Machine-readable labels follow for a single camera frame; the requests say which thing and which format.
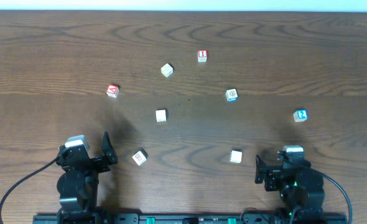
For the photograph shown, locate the blue number 2 block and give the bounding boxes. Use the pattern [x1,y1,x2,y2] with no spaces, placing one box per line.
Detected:
[293,109,309,123]

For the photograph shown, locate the red letter I block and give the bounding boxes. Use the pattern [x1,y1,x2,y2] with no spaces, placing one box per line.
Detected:
[197,50,208,62]

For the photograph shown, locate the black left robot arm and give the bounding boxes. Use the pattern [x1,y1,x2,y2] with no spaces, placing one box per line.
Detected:
[56,132,118,223]

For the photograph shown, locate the white block near right arm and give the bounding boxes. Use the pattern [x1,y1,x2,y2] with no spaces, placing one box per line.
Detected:
[230,150,243,164]

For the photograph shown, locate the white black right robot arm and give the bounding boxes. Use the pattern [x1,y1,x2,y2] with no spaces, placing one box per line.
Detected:
[255,151,327,223]

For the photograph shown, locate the white block black pattern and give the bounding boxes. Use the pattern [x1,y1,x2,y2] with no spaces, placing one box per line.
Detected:
[132,149,147,166]

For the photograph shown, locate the red letter A block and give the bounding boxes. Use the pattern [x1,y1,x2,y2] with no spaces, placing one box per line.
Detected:
[106,85,119,98]

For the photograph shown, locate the plain white block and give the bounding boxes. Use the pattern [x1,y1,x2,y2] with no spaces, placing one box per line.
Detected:
[156,110,167,122]

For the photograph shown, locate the blue-edged picture block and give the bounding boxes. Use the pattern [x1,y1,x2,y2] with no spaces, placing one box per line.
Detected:
[225,88,238,102]

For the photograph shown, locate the yellow-edged white block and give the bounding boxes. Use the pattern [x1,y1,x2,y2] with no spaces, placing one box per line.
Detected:
[160,63,174,78]

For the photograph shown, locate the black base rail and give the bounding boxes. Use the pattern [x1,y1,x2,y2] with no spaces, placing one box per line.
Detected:
[32,213,348,224]

